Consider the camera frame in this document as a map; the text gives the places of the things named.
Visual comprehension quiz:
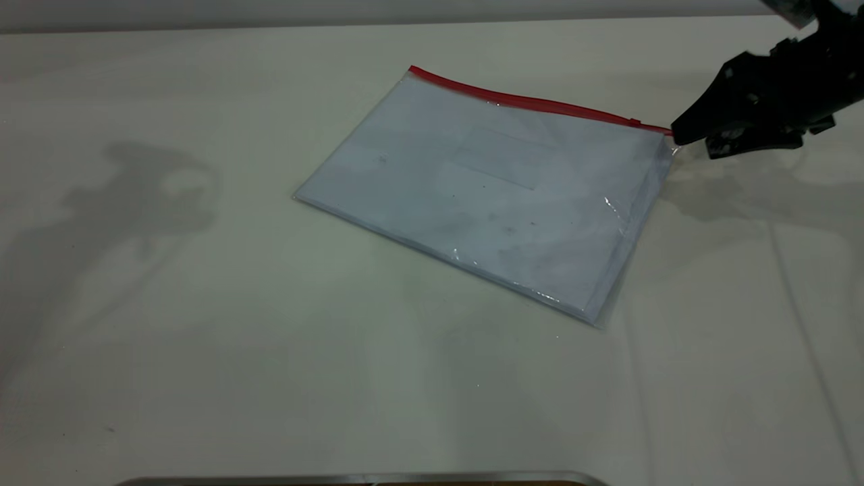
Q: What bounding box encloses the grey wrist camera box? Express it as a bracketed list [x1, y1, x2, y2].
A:
[761, 0, 821, 29]

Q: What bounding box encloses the silver metal rim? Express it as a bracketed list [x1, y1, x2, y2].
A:
[115, 471, 612, 486]

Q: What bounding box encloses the transparent zip bag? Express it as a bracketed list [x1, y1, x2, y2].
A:
[294, 65, 678, 329]

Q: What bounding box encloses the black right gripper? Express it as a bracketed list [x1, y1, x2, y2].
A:
[670, 0, 864, 161]

